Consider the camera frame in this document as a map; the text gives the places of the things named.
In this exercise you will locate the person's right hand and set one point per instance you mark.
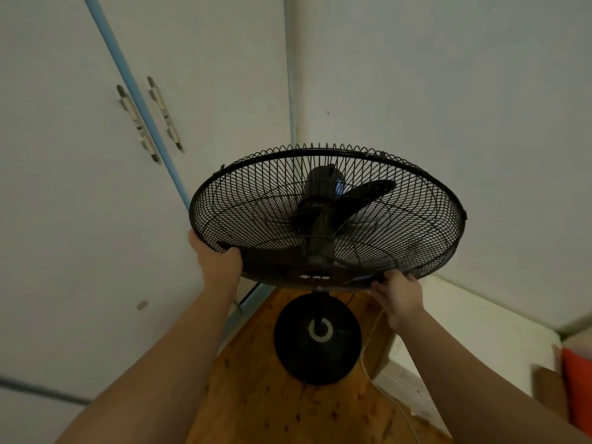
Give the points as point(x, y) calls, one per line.
point(402, 298)

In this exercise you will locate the person's left hand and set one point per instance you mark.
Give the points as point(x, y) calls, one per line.
point(217, 268)

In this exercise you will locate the person's left thumb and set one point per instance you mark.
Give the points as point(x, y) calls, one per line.
point(235, 263)

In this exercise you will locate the person's right fingers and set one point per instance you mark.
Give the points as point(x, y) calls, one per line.
point(386, 278)

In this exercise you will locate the black pedestal fan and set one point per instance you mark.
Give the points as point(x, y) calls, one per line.
point(259, 212)

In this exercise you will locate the person's left forearm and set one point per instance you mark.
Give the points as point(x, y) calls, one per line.
point(157, 379)

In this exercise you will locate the person's right forearm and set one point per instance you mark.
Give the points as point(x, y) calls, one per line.
point(467, 388)

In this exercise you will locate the white mattress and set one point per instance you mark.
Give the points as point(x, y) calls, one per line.
point(481, 332)

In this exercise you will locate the white wardrobe with blue trim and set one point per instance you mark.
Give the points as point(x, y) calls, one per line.
point(69, 226)

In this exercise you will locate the orange cushion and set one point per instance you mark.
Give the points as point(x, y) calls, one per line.
point(579, 388)

